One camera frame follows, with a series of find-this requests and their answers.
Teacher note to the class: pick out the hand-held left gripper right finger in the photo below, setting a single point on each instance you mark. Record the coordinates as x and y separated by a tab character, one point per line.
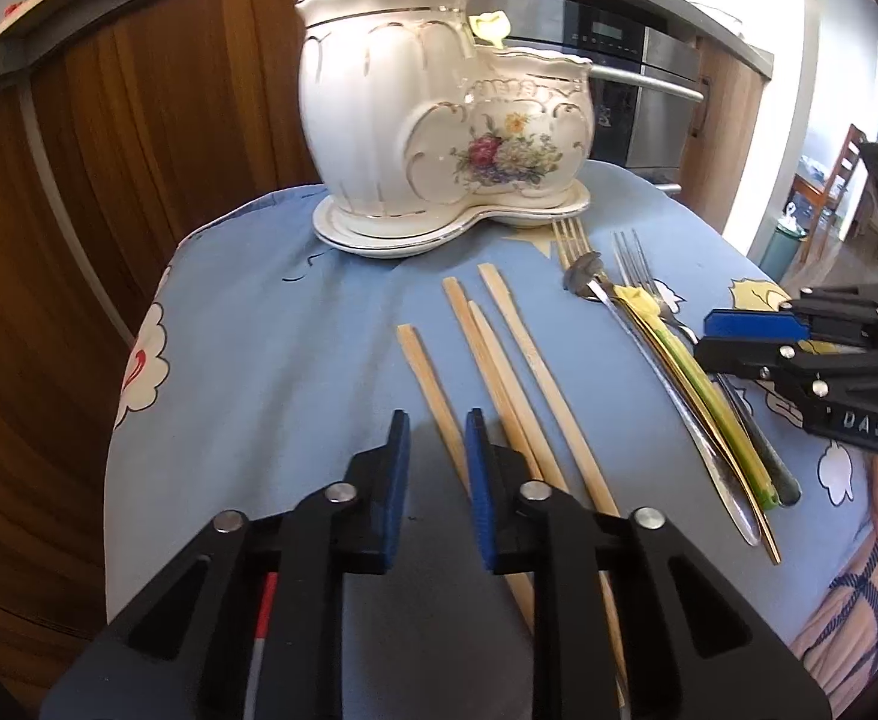
480	480

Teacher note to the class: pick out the yellow ceramic spoon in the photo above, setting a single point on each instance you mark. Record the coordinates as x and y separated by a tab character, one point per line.
488	26

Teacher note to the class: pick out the green bin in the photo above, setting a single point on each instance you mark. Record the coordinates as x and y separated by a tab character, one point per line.
780	255

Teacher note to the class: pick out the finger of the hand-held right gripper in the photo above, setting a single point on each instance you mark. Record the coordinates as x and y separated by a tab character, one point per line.
754	324
739	360

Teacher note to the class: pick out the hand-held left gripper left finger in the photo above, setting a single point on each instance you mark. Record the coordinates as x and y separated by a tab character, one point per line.
398	480

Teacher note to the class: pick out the narrow wooden cabinet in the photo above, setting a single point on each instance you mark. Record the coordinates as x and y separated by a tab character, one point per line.
731	135

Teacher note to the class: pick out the bamboo chopstick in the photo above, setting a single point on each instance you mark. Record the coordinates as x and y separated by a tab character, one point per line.
529	345
499	360
428	390
469	337

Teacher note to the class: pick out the wooden chair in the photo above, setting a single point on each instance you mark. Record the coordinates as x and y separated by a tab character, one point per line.
844	165

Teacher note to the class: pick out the striped clothing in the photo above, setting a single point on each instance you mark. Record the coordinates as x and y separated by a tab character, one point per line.
851	615

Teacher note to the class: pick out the blue printed cloth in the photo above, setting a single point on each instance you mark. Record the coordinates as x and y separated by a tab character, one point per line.
274	360

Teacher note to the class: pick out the white ceramic saucer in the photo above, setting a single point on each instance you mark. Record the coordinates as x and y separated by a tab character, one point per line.
379	244

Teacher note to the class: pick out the silver spoon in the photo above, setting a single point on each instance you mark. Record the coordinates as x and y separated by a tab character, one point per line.
585	277

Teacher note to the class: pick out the white floral ceramic utensil holder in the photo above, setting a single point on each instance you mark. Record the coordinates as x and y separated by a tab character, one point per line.
379	112

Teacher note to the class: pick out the stainless steel oven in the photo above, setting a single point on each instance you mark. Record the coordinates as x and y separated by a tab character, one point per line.
656	112

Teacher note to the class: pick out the wide wooden cabinet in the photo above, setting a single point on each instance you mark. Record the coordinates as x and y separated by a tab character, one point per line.
146	127

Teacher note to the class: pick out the gold fork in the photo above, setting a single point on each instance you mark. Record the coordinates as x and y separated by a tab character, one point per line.
570	240

